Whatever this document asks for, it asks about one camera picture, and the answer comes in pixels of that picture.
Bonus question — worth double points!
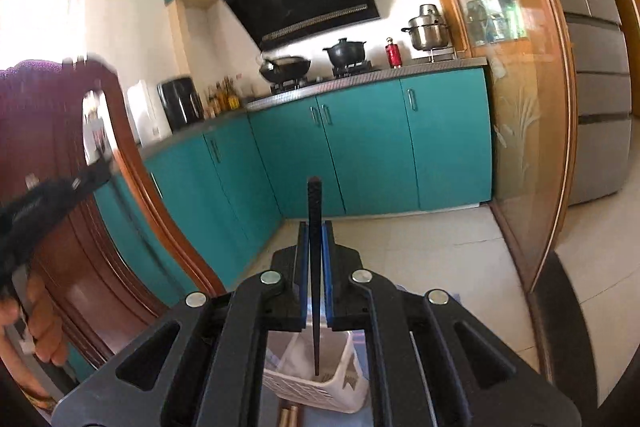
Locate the black chopstick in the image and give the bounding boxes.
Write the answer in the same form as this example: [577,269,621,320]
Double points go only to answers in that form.
[307,176,322,376]

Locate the person's left hand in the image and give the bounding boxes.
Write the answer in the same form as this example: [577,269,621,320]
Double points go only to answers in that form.
[1,272,68,373]

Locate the carved wooden chair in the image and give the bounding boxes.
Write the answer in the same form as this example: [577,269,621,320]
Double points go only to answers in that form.
[1,58,226,367]

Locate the white plastic utensil basket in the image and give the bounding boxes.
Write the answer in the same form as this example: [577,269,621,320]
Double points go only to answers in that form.
[262,327,369,414]

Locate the black wok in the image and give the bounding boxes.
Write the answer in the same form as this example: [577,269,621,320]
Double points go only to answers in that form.
[259,56,310,84]

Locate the black clay pot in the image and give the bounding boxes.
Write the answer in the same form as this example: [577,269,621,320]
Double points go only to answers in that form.
[323,38,366,68]

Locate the grey refrigerator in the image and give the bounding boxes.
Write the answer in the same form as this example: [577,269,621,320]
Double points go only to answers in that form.
[561,0,632,205]

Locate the red bottle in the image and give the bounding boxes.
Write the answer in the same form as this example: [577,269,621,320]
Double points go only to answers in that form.
[385,37,402,68]

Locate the steel stock pot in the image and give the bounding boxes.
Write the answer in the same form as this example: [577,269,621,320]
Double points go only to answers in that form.
[401,4,450,52]

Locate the wooden glass partition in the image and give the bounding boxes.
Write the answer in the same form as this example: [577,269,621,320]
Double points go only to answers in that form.
[440,0,576,293]

